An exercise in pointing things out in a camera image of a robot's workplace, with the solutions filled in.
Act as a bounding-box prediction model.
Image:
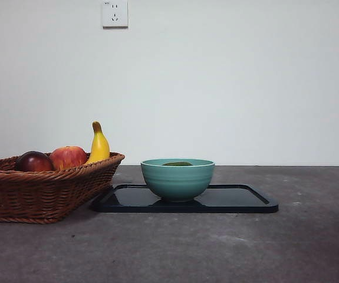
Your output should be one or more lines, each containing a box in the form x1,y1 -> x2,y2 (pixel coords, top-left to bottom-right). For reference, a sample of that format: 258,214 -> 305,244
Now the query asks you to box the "teal ribbed bowl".
140,158 -> 216,203

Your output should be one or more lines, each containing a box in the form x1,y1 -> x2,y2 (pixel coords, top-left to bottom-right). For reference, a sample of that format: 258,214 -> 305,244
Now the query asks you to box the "yellow banana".
85,120 -> 111,165

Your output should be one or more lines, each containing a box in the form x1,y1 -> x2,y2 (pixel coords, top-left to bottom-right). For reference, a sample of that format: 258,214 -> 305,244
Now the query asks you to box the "black rectangular tray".
90,183 -> 279,214

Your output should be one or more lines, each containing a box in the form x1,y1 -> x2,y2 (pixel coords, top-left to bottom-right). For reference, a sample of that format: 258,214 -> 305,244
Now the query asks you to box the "red yellow apple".
50,145 -> 88,171

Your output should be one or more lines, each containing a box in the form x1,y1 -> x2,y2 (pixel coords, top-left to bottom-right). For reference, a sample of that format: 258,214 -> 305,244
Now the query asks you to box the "dark red plum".
16,150 -> 55,172

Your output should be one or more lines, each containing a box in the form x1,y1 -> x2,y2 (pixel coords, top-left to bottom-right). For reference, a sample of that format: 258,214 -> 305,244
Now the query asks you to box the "brown wicker basket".
0,152 -> 126,224

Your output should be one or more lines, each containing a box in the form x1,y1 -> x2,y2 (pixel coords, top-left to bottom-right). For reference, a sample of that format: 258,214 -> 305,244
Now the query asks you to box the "white wall socket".
102,0 -> 129,29

